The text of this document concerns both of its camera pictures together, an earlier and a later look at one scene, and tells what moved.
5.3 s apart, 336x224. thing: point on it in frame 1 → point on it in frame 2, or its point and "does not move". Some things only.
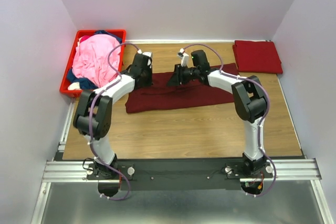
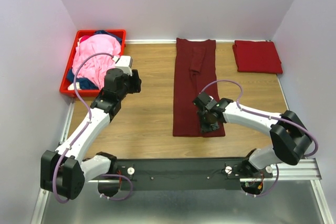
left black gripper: (149, 82) → (135, 81)
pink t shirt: (91, 62) does not move
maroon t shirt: (159, 96) → (195, 70)
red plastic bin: (64, 88) does not move
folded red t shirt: (259, 57) does not move
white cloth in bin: (75, 86) does not move
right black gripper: (174, 80) → (204, 127)
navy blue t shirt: (82, 83) does not move
